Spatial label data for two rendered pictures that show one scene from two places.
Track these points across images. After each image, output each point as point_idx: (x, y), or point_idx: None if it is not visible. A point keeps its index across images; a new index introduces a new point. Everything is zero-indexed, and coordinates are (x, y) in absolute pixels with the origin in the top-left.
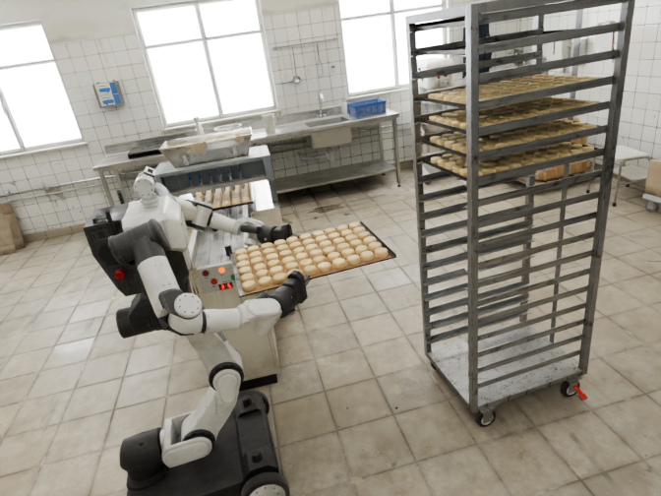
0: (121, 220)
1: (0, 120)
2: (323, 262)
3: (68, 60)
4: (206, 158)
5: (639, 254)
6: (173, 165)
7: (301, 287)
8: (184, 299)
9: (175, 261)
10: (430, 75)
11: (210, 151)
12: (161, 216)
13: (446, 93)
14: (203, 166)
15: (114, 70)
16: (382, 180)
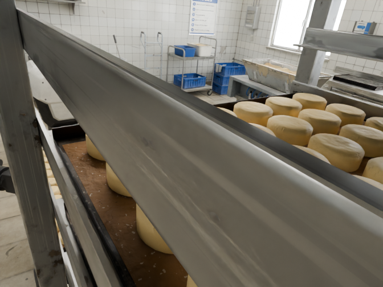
0: (28, 60)
1: (298, 29)
2: (58, 188)
3: (354, 0)
4: (267, 82)
5: None
6: (248, 76)
7: (12, 183)
8: None
9: (39, 105)
10: (351, 49)
11: (270, 77)
12: (30, 68)
13: (328, 111)
14: (256, 86)
15: (379, 14)
16: None
